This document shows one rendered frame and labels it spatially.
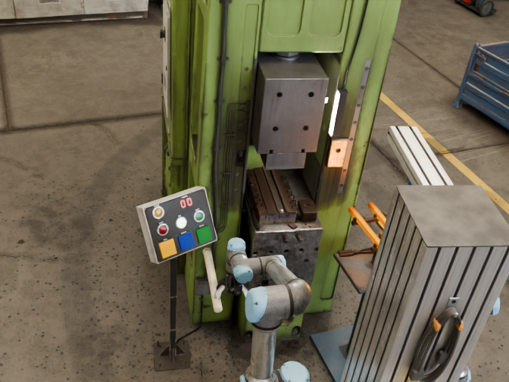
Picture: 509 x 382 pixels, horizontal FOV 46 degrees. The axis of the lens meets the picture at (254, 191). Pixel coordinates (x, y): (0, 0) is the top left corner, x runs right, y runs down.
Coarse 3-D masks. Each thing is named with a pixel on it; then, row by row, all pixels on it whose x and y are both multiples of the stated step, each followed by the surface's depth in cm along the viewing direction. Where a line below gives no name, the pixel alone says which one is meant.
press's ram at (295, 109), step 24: (264, 72) 272; (288, 72) 274; (312, 72) 276; (264, 96) 272; (288, 96) 274; (312, 96) 277; (264, 120) 279; (288, 120) 282; (312, 120) 284; (264, 144) 287; (288, 144) 290; (312, 144) 293
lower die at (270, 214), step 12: (264, 168) 346; (252, 180) 338; (264, 180) 338; (276, 180) 337; (252, 192) 330; (264, 192) 329; (288, 192) 331; (264, 204) 322; (276, 204) 320; (288, 204) 322; (264, 216) 315; (276, 216) 317; (288, 216) 318
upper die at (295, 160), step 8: (272, 152) 292; (296, 152) 294; (304, 152) 295; (264, 160) 297; (272, 160) 294; (280, 160) 295; (288, 160) 296; (296, 160) 297; (304, 160) 298; (272, 168) 297; (280, 168) 298; (288, 168) 299
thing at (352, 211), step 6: (348, 210) 317; (354, 210) 315; (354, 216) 312; (360, 216) 312; (360, 222) 308; (366, 222) 308; (366, 228) 304; (372, 234) 301; (372, 240) 300; (378, 240) 297; (378, 246) 295
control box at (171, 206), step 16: (192, 192) 289; (144, 208) 276; (176, 208) 285; (192, 208) 290; (208, 208) 294; (144, 224) 280; (160, 224) 280; (176, 224) 285; (192, 224) 290; (208, 224) 295; (160, 240) 281; (176, 240) 286; (160, 256) 281; (176, 256) 287
